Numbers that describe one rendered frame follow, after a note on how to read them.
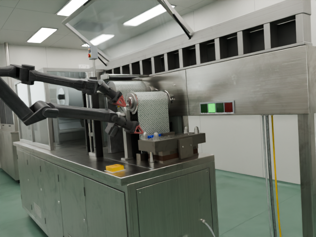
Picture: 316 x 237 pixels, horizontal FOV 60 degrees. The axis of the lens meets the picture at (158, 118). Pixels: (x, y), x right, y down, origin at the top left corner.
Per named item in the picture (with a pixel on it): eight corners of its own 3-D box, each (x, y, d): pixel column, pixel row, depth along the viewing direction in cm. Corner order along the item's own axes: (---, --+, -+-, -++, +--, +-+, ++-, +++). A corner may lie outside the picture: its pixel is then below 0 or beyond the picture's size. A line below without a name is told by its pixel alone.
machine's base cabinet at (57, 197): (22, 215, 333) (15, 145, 328) (74, 201, 372) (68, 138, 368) (138, 359, 134) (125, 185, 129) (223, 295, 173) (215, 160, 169)
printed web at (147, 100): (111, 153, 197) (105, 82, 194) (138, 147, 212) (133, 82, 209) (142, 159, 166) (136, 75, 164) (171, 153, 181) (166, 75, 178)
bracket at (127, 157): (120, 160, 171) (116, 111, 170) (129, 158, 175) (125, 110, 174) (124, 161, 167) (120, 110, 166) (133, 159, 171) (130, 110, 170)
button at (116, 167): (106, 170, 145) (105, 166, 145) (117, 168, 149) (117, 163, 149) (112, 172, 139) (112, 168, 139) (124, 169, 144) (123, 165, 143)
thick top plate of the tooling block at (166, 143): (138, 150, 160) (138, 139, 160) (187, 140, 185) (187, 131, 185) (155, 153, 148) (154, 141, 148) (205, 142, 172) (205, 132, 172)
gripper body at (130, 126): (135, 132, 158) (125, 127, 154) (126, 132, 166) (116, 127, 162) (139, 122, 160) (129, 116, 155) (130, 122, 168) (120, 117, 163)
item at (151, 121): (139, 141, 166) (137, 111, 165) (169, 136, 180) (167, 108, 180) (140, 141, 166) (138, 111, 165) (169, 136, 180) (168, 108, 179)
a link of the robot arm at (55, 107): (45, 106, 118) (35, 98, 124) (42, 119, 119) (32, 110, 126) (121, 114, 150) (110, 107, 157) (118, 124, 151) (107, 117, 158)
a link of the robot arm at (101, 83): (96, 89, 156) (102, 81, 156) (94, 86, 162) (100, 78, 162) (105, 96, 159) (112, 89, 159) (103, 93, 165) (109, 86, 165)
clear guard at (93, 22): (65, 23, 232) (65, 22, 232) (110, 60, 258) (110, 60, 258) (132, -30, 149) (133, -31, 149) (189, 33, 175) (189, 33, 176)
